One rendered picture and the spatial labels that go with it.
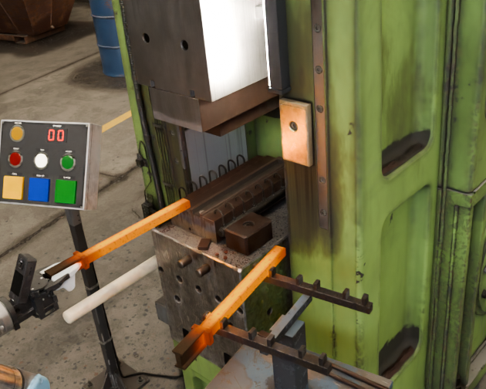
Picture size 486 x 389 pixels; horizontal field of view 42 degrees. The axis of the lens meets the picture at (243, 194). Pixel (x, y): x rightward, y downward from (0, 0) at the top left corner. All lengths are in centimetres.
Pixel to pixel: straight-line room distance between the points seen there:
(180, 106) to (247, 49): 24
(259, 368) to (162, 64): 83
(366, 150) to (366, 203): 15
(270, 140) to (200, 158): 28
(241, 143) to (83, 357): 129
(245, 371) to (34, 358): 158
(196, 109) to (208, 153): 46
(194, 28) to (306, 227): 63
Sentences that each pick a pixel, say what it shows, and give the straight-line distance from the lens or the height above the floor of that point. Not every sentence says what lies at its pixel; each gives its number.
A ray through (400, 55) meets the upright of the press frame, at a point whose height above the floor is 141.
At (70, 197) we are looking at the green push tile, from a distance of 211.
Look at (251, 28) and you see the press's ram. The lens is 172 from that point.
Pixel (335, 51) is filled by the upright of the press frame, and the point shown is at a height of 149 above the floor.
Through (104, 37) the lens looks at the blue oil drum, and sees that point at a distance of 652.
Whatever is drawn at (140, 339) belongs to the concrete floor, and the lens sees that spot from 302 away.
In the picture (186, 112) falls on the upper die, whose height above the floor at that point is 132.
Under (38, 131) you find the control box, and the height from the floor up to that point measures 117.
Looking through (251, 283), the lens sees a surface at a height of 104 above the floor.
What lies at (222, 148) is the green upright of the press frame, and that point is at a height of 103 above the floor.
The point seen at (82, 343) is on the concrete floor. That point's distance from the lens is 308.
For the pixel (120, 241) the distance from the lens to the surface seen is 170.
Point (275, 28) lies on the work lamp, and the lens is 157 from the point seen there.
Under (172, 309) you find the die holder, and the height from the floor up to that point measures 62.
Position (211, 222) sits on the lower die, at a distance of 185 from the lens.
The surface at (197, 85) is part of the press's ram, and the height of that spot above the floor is 140.
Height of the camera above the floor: 194
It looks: 29 degrees down
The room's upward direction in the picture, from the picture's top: 6 degrees counter-clockwise
